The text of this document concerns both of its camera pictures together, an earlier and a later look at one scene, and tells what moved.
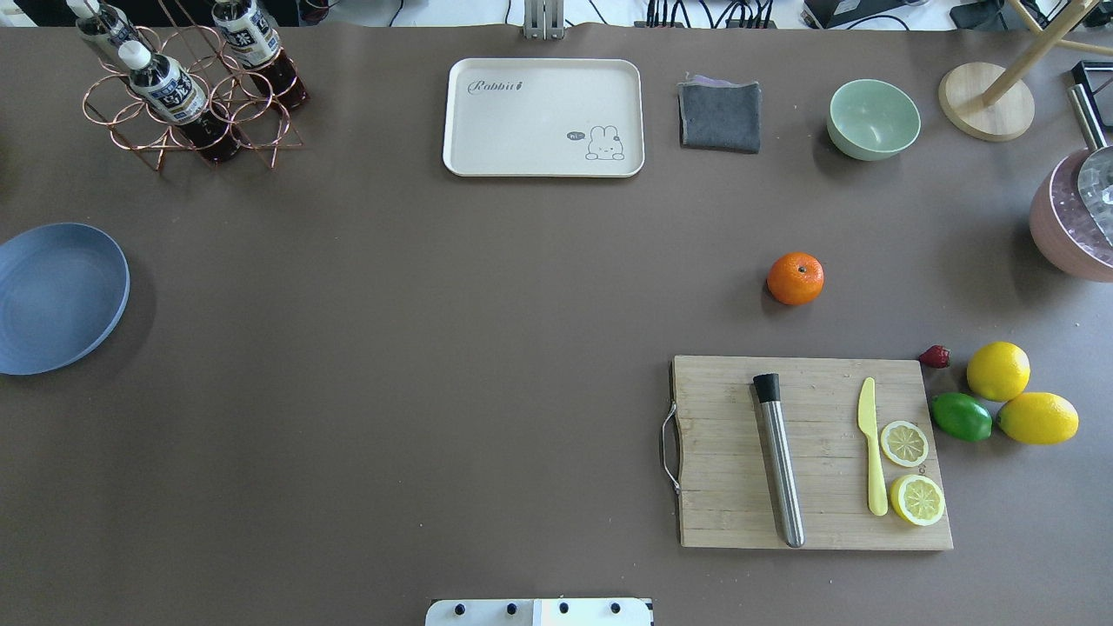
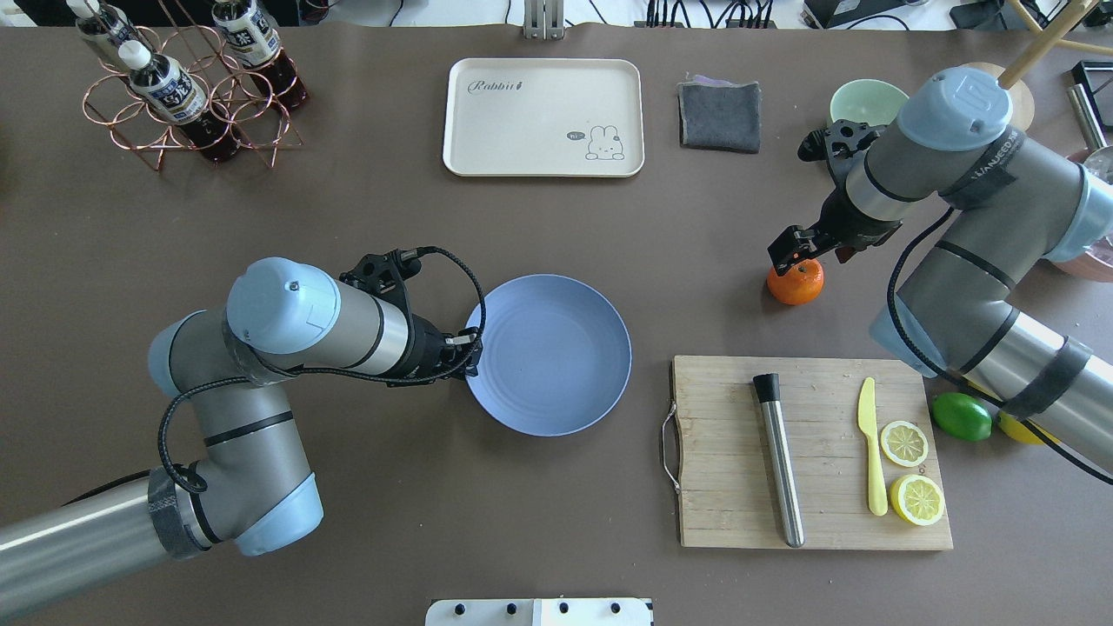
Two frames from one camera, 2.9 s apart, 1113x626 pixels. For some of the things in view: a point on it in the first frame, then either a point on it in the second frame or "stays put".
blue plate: (63, 289) -> (556, 354)
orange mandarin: (796, 278) stays put
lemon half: (917, 499) stays put
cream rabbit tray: (549, 117) stays put
